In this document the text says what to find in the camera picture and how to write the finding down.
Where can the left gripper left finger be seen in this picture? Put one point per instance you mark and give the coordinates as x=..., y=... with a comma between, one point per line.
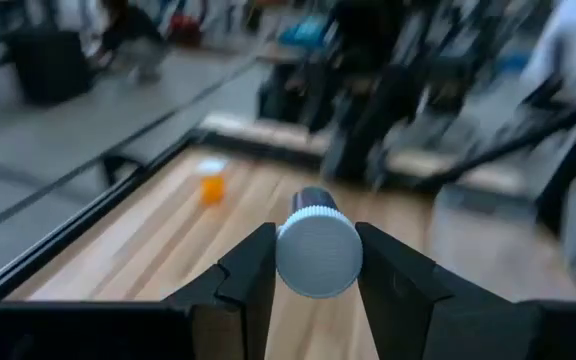
x=238, y=300

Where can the person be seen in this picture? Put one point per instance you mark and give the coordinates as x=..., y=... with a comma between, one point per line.
x=128, y=30

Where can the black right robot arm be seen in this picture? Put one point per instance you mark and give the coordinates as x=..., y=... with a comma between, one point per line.
x=368, y=100

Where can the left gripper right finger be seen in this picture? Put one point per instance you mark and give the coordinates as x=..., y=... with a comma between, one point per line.
x=398, y=300

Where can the large orange pill bottle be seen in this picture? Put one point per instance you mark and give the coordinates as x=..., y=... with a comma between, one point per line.
x=212, y=185

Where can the dark blue pill bottle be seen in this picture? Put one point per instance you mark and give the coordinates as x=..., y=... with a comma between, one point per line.
x=318, y=255

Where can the black floor box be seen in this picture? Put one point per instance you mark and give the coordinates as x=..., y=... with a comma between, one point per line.
x=50, y=65

